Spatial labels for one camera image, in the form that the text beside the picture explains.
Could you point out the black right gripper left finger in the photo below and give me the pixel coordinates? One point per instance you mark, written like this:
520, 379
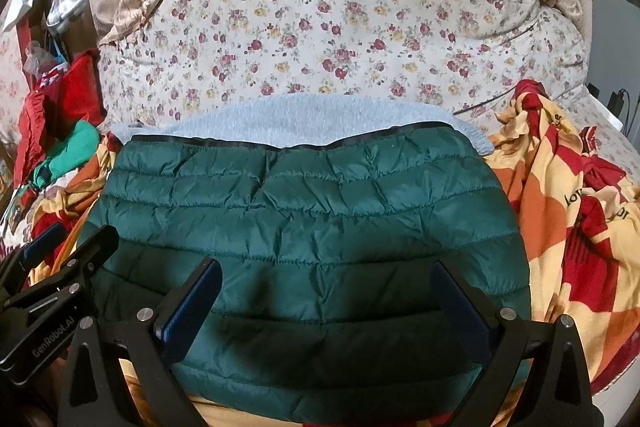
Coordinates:
94, 391

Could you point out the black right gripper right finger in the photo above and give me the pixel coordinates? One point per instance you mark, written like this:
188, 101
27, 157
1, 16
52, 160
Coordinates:
557, 388

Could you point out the dark green puffer jacket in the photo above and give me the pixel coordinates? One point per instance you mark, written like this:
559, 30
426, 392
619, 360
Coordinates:
325, 314

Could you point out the bright green garment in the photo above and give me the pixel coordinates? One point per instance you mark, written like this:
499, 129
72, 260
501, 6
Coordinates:
73, 152

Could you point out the red yellow patterned blanket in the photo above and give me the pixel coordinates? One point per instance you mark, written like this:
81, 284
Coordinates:
578, 216

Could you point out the red garment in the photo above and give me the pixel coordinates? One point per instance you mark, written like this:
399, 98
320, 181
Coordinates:
50, 113

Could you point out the clear plastic bag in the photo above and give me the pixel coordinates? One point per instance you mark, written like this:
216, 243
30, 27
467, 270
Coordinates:
64, 12

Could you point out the white power strip with plugs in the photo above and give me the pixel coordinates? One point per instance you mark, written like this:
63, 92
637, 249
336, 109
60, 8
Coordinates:
616, 111

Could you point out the grey cabinet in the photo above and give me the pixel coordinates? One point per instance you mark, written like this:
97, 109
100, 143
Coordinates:
614, 58

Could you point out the floral bed sheet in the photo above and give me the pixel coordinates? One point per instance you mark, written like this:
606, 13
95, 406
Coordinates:
465, 56

